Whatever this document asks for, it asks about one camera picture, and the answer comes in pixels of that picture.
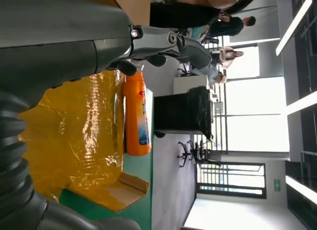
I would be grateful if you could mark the person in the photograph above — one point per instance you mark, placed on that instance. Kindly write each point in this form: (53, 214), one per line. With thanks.
(183, 15)
(228, 26)
(210, 74)
(229, 56)

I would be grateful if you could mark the white ceiling light strip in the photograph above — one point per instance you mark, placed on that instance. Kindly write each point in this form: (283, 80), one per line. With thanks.
(294, 25)
(302, 104)
(300, 189)

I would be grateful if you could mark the green exit sign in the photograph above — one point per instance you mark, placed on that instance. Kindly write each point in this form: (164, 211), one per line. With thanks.
(277, 185)

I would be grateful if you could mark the white desk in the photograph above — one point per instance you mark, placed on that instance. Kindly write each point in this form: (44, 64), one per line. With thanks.
(188, 84)

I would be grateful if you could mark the black office chair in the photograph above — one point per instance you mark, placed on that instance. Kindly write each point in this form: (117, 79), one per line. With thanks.
(201, 153)
(184, 154)

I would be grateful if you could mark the black wheeled bin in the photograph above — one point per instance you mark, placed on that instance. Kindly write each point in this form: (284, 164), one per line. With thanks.
(180, 112)

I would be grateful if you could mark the black metal gate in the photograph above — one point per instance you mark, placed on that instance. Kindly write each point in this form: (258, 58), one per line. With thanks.
(230, 185)

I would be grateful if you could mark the orange detergent bottle blue label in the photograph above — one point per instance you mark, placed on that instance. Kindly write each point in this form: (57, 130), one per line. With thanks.
(136, 123)

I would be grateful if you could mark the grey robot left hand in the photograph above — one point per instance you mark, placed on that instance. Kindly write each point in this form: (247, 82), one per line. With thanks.
(62, 38)

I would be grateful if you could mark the brown cardboard box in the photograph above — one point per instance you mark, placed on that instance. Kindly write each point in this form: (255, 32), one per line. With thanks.
(134, 6)

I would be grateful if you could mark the yellow plastic-wrapped cardboard sheet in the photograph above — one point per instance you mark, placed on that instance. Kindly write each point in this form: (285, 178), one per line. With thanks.
(81, 133)

